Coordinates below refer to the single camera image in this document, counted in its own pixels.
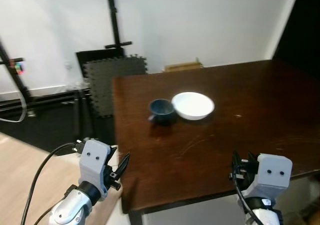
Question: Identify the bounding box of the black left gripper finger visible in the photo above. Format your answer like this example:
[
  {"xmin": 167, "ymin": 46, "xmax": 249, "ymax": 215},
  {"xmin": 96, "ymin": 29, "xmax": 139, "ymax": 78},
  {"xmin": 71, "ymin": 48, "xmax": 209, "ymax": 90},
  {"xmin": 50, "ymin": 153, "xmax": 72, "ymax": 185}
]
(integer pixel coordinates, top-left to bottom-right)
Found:
[{"xmin": 114, "ymin": 152, "xmax": 132, "ymax": 182}]

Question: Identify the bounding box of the dark blue cup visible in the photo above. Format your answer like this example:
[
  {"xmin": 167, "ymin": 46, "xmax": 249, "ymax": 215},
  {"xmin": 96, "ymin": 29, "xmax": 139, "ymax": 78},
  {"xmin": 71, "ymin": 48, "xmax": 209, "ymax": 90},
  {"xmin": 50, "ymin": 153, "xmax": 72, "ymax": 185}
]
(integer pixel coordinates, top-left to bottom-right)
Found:
[{"xmin": 147, "ymin": 98, "xmax": 177, "ymax": 125}]

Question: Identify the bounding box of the white bowl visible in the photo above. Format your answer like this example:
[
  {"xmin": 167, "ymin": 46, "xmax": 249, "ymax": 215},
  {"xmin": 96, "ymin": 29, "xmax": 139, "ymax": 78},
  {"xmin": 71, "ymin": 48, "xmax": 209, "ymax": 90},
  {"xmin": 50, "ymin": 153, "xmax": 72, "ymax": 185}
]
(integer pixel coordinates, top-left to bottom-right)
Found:
[{"xmin": 171, "ymin": 91, "xmax": 216, "ymax": 122}]

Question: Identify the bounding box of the grey foam puzzle mat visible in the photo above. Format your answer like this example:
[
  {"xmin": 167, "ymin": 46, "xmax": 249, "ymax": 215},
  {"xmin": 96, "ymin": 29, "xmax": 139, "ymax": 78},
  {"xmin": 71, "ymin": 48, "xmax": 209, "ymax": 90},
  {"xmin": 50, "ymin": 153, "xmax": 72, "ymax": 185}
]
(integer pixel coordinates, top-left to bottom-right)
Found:
[{"xmin": 82, "ymin": 55, "xmax": 150, "ymax": 119}]

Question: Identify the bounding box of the brown cardboard box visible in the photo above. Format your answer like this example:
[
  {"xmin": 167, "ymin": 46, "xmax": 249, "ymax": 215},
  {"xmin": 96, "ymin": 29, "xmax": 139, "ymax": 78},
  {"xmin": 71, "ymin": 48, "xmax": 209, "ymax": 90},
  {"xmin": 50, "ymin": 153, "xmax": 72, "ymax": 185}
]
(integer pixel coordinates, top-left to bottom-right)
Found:
[{"xmin": 163, "ymin": 58, "xmax": 204, "ymax": 74}]

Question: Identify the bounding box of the black flat board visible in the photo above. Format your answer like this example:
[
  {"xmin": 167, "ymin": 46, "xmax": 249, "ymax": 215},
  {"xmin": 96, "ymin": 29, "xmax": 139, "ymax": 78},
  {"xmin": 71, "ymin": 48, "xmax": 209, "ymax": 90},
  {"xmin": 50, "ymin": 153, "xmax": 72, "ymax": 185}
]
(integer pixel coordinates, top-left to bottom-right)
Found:
[{"xmin": 75, "ymin": 47, "xmax": 125, "ymax": 80}]

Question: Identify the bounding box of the black tripod leg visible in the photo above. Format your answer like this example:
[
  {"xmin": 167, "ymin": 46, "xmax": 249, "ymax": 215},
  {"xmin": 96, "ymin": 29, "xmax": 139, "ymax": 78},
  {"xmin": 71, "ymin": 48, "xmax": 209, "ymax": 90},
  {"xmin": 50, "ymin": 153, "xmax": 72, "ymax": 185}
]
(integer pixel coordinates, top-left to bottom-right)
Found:
[{"xmin": 0, "ymin": 39, "xmax": 33, "ymax": 102}]

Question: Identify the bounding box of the small device with coloured lights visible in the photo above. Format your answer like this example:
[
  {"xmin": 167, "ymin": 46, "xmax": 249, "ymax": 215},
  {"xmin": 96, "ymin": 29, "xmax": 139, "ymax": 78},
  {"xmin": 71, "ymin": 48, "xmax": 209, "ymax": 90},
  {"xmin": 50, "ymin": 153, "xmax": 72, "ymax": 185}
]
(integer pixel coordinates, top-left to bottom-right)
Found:
[{"xmin": 12, "ymin": 58, "xmax": 26, "ymax": 75}]

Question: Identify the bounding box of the black stand pole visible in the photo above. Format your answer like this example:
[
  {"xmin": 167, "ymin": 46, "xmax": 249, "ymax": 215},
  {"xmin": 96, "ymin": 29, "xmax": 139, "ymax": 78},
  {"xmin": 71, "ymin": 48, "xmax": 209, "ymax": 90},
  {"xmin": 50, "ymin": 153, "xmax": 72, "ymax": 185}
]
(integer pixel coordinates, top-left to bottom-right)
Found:
[{"xmin": 103, "ymin": 0, "xmax": 134, "ymax": 51}]

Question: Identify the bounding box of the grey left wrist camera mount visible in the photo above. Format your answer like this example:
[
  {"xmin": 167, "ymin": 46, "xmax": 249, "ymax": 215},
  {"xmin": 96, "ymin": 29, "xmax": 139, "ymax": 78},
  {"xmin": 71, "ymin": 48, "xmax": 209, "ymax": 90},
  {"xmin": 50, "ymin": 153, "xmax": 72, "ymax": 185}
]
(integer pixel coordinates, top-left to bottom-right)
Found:
[{"xmin": 78, "ymin": 139, "xmax": 112, "ymax": 196}]

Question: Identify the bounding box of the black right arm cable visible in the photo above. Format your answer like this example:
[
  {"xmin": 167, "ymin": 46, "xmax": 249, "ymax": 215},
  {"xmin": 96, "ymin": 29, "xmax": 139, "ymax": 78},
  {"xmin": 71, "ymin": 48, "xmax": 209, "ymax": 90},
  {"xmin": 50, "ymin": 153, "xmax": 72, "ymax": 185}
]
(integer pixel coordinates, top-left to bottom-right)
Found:
[{"xmin": 232, "ymin": 167, "xmax": 252, "ymax": 225}]

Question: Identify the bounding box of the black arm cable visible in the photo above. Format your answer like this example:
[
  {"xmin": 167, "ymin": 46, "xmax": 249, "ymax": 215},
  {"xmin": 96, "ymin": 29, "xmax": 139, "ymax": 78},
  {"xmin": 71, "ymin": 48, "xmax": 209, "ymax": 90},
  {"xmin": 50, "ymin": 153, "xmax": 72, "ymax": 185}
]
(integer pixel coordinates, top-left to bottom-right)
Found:
[
  {"xmin": 20, "ymin": 141, "xmax": 84, "ymax": 225},
  {"xmin": 232, "ymin": 167, "xmax": 252, "ymax": 225}
]

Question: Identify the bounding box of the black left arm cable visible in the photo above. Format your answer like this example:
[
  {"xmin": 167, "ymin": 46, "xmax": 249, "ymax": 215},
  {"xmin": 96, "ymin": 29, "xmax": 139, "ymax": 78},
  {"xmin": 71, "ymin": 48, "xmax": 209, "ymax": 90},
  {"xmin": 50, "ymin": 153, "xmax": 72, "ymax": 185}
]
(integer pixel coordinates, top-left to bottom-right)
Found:
[{"xmin": 20, "ymin": 141, "xmax": 84, "ymax": 225}]

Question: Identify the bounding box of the black floor rail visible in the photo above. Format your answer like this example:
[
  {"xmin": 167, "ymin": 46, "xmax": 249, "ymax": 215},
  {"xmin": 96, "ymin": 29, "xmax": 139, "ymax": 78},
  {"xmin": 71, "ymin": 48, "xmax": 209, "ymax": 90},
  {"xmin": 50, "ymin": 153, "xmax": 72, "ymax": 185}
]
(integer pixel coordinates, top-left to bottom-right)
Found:
[{"xmin": 0, "ymin": 89, "xmax": 92, "ymax": 117}]

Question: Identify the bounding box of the white cable loop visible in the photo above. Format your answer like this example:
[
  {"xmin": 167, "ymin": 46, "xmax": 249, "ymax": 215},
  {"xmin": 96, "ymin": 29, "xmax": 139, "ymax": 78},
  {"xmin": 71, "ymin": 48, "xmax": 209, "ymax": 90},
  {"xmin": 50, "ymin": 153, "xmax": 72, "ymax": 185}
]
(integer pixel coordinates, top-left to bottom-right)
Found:
[{"xmin": 0, "ymin": 96, "xmax": 29, "ymax": 124}]

